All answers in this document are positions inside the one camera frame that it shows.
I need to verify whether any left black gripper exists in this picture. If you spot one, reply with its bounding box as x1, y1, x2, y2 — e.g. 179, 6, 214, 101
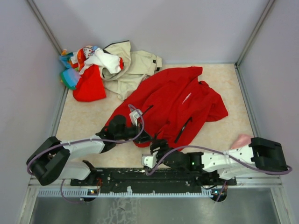
115, 121, 152, 143

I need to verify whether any red zip jacket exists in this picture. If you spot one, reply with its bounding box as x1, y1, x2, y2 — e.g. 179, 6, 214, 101
110, 66, 228, 148

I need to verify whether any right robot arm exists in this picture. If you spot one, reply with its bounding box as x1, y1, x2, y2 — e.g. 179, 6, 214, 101
142, 137, 292, 185

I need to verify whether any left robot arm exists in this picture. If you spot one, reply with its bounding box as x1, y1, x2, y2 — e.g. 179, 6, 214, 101
26, 115, 151, 186

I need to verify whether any beige jacket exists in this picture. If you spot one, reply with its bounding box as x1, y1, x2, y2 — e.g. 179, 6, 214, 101
101, 41, 162, 100

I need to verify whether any red cloth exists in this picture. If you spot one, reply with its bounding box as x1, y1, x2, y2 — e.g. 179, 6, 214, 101
72, 65, 106, 102

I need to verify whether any pink cloth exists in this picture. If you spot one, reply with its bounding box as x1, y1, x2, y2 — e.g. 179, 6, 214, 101
230, 134, 252, 150

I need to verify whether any colourful striped cloth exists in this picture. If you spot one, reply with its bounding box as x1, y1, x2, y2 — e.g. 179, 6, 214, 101
59, 49, 81, 90

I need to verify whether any white printed shirt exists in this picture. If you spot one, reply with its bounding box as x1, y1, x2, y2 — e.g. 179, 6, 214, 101
69, 45, 124, 75

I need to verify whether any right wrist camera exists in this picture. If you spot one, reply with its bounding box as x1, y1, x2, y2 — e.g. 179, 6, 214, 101
141, 152, 157, 169

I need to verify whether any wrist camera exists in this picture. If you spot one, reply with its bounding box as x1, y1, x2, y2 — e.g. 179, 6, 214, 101
141, 152, 157, 169
129, 109, 142, 126

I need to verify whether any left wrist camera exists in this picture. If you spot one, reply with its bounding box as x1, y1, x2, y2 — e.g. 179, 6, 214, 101
129, 109, 142, 126

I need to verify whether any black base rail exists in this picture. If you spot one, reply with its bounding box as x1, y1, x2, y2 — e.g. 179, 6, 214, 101
71, 168, 225, 194

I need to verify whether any aluminium frame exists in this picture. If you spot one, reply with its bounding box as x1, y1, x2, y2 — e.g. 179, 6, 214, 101
28, 0, 299, 224

